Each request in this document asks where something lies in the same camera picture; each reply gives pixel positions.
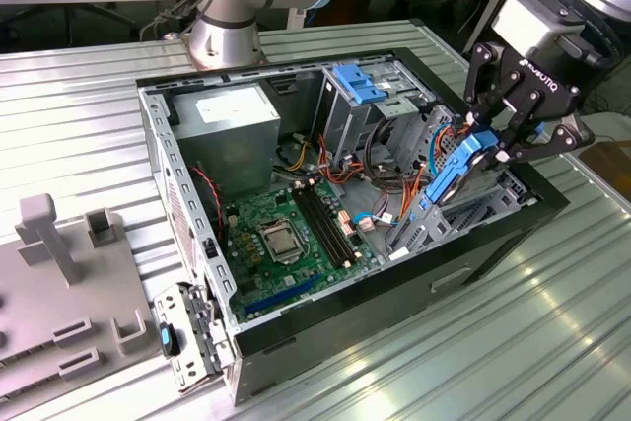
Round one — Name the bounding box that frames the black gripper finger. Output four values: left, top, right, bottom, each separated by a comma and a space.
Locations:
461, 40, 506, 136
491, 93, 596, 165

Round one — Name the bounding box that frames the orange red disk power wire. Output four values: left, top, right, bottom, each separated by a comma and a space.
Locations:
442, 114, 477, 142

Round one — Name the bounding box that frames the hard disk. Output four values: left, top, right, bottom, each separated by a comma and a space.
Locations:
416, 130, 509, 218

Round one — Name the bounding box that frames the grey disk bay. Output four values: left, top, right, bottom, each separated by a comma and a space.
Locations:
386, 105, 538, 264

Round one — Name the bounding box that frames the brown cardboard box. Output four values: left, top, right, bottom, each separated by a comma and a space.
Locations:
581, 142, 631, 195

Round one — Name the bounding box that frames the blue plastic drive latch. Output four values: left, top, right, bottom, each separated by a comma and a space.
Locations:
332, 61, 394, 105

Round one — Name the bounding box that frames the silver optical drive cage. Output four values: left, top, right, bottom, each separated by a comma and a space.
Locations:
315, 59, 438, 169

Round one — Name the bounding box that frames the black RAM slot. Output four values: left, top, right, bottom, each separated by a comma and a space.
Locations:
293, 186, 346, 270
299, 184, 352, 268
305, 182, 358, 265
310, 181, 364, 262

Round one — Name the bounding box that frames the black open PC case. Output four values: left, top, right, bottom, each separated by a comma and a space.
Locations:
135, 45, 571, 407

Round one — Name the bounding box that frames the silver CPU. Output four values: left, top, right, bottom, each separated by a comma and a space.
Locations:
263, 228, 300, 259

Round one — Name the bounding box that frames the metal CPU socket cover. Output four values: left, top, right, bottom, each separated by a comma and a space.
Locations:
255, 217, 307, 267

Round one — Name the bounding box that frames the grey power supply unit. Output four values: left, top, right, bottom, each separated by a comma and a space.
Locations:
170, 83, 282, 203

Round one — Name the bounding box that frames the blue expansion slot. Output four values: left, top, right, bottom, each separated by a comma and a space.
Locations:
244, 275, 321, 316

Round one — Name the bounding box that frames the green motherboard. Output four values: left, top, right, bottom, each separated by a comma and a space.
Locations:
224, 178, 384, 326

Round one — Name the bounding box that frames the grey parts rack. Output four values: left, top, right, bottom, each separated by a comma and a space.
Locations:
0, 192, 167, 405

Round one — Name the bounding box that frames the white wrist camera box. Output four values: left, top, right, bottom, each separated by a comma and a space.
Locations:
490, 0, 562, 55

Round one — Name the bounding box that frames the blue flat data wire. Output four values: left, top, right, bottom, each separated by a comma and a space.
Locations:
354, 124, 455, 230

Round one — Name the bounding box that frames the thick black cable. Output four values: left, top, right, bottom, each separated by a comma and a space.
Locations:
362, 117, 410, 190

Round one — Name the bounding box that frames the orange red yellow wire harness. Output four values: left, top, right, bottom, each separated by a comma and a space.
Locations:
315, 134, 430, 233

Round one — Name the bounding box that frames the yellow black wire bundle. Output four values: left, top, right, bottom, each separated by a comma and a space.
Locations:
275, 132, 312, 174

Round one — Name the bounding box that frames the silver card retention bracket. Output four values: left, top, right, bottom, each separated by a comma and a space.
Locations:
151, 281, 237, 395

